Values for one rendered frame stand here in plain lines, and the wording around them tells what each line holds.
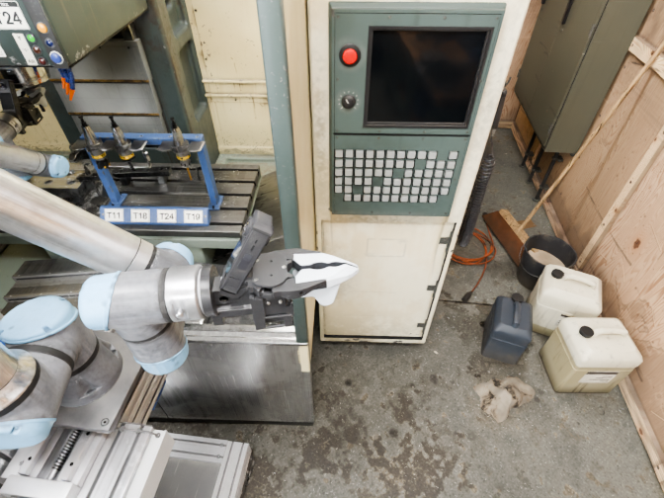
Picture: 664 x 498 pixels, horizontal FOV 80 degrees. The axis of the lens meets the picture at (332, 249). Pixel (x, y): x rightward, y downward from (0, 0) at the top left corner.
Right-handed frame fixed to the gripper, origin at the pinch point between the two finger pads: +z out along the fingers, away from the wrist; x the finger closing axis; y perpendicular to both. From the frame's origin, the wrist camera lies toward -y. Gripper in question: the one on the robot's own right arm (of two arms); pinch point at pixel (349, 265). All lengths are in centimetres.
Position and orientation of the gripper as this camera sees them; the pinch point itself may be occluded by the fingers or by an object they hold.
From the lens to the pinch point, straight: 54.9
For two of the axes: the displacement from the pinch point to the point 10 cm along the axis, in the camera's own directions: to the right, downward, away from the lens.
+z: 9.9, -0.9, 0.9
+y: 0.2, 8.0, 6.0
